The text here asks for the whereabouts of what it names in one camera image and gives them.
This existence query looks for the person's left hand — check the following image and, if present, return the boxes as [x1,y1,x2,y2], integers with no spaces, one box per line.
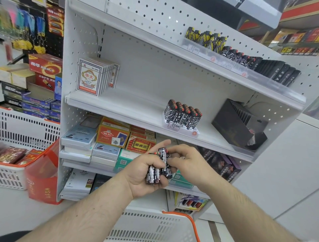
[125,139,172,200]

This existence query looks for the person's right hand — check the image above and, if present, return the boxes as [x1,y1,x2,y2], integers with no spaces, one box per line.
[165,144,218,193]

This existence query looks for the black patterned lighter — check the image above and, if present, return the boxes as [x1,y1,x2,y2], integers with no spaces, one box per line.
[146,152,160,185]
[158,147,173,180]

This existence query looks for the person's right forearm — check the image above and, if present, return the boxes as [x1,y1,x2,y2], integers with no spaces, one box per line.
[199,172,303,242]

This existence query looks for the person's left forearm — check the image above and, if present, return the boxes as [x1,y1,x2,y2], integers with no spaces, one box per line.
[15,181,136,242]

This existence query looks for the red yellow box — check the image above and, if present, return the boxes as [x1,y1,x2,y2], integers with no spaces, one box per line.
[126,136,157,154]

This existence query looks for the green white box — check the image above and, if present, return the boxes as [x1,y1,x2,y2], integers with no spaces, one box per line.
[169,170,195,189]
[114,149,143,174]

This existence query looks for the white lighter display tray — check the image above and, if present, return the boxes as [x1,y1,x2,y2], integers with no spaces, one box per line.
[163,117,200,136]

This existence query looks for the cluster of black patterned lighters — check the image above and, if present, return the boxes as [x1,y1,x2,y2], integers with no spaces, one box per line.
[164,99,203,130]

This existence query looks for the colourful lighter display box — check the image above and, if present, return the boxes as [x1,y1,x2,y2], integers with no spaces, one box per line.
[175,193,210,213]

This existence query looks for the dark purple boxes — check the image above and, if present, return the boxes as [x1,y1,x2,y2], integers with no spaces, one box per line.
[198,146,242,182]

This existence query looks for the red playing card box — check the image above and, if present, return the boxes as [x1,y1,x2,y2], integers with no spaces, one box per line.
[96,124,130,149]

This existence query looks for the white blue box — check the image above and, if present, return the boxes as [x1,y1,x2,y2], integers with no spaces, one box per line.
[92,142,121,160]

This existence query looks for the dark grey box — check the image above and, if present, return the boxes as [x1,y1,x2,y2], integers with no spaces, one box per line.
[90,174,113,194]

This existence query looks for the black empty display box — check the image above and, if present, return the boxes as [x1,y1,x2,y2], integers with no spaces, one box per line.
[211,98,269,151]

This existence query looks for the white power bank box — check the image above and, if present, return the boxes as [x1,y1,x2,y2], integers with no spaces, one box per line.
[61,116,101,148]

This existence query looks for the white pegboard shelf unit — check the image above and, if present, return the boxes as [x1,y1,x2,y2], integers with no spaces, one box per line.
[57,0,319,221]

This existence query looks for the stack of white boxes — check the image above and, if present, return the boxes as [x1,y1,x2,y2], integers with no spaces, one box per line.
[59,146,93,164]

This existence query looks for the large white box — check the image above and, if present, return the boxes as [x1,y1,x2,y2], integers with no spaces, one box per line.
[59,168,97,200]

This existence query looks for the row of white card packs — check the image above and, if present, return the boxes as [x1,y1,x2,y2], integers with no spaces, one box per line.
[76,58,120,97]

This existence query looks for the white counter cabinet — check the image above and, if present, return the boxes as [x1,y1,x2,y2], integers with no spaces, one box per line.
[199,113,319,235]

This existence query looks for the blue box with portrait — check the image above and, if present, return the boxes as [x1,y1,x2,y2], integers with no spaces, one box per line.
[54,72,63,101]

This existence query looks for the row of yellow black lighters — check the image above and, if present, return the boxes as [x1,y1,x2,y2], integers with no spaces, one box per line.
[185,27,228,54]

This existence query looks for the red plastic bag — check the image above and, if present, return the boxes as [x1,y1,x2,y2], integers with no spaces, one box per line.
[24,139,62,205]

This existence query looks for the row of black white lighters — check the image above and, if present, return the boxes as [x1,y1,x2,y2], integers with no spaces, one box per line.
[220,46,263,71]

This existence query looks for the stack of blue boxes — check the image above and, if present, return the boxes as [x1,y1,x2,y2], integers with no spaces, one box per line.
[22,95,62,123]

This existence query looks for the row of plain black lighters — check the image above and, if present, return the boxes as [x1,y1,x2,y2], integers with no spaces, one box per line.
[254,59,302,87]

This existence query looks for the white plastic basket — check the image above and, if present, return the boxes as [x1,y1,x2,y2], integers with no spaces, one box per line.
[0,107,61,190]

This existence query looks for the large red battery box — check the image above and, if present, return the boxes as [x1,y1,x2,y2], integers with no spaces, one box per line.
[28,54,63,79]

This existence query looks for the dark red gift box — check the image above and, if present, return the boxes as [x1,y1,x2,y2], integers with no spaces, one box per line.
[0,147,28,165]

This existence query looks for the black boxes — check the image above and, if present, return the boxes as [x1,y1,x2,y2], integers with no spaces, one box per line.
[0,81,32,108]

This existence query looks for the cream cardboard boxes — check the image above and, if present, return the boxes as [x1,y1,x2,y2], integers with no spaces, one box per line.
[0,63,36,89]

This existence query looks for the hanging red battery packs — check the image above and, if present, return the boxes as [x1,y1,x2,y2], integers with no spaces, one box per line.
[46,5,65,37]

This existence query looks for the row of cigarette packs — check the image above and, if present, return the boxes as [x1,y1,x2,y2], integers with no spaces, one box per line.
[271,28,319,56]

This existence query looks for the cigarette display cabinet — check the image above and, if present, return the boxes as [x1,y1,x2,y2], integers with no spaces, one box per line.
[236,0,319,56]

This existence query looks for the white basket with orange handle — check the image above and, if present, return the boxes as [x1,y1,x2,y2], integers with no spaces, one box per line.
[104,208,200,242]

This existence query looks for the bunch of hanging keychains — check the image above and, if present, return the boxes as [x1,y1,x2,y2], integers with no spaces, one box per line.
[0,4,47,54]

